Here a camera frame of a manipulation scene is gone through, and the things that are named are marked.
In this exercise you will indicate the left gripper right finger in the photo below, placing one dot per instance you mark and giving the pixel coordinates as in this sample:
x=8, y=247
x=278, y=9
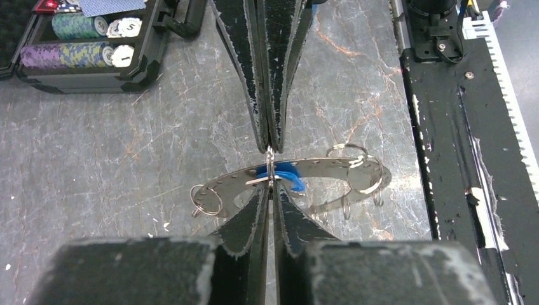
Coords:
x=314, y=267

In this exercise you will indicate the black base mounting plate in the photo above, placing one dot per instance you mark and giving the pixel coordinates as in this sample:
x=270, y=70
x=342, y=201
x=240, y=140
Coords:
x=477, y=187

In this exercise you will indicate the black poker chip case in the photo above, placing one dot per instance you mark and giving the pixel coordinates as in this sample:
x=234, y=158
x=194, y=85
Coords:
x=54, y=48

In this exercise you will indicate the white toothed cable rail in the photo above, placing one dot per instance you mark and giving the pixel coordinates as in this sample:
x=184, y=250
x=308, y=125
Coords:
x=484, y=28

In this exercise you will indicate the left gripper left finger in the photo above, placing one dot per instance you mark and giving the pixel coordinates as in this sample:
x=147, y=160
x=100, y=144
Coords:
x=226, y=267

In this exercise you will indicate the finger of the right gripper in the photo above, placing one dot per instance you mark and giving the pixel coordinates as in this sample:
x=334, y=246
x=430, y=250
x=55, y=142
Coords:
x=234, y=24
x=282, y=29

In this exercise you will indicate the playing card deck blue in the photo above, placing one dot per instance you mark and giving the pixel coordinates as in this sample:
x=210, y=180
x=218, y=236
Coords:
x=93, y=8

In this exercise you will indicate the key with blue tag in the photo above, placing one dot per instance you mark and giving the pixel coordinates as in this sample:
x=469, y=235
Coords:
x=271, y=172

